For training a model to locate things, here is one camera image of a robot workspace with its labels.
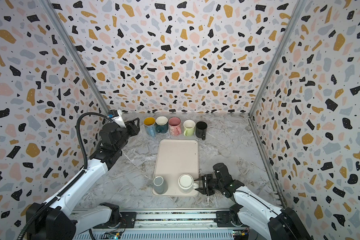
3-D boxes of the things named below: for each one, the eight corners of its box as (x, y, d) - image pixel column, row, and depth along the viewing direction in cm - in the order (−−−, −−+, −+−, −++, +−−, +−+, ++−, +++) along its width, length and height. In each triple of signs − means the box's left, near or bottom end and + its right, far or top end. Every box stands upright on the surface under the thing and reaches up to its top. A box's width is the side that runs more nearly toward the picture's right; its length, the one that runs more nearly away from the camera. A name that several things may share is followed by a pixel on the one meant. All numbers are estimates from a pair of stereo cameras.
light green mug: (183, 140, 107) (182, 131, 100) (183, 128, 114) (183, 119, 107) (194, 140, 108) (195, 131, 100) (194, 128, 115) (195, 119, 107)
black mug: (195, 141, 108) (196, 132, 100) (195, 130, 115) (196, 121, 107) (206, 141, 108) (208, 133, 100) (205, 130, 115) (206, 121, 107)
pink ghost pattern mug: (168, 139, 109) (167, 128, 99) (170, 127, 116) (168, 116, 106) (181, 139, 109) (180, 128, 99) (181, 128, 116) (181, 116, 106)
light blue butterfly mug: (145, 139, 108) (141, 129, 99) (148, 128, 115) (144, 117, 106) (156, 139, 108) (153, 129, 99) (158, 128, 115) (155, 117, 106)
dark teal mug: (157, 136, 110) (154, 125, 101) (159, 127, 116) (156, 116, 106) (168, 136, 111) (166, 125, 101) (169, 127, 116) (167, 116, 107)
